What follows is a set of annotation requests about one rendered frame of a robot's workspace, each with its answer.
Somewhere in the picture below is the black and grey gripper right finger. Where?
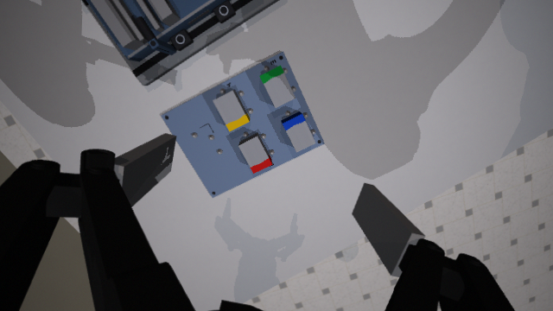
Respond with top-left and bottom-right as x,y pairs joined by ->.
352,183 -> 515,311

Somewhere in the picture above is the grey block with green end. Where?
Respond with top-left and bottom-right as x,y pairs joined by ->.
260,66 -> 296,108

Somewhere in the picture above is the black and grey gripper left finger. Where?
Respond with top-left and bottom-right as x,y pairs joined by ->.
0,133 -> 195,311

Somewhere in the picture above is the grey block with red end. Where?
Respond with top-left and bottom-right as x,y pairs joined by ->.
238,133 -> 272,174

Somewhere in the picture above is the grey block with yellow end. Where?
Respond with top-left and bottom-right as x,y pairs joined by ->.
213,90 -> 250,131

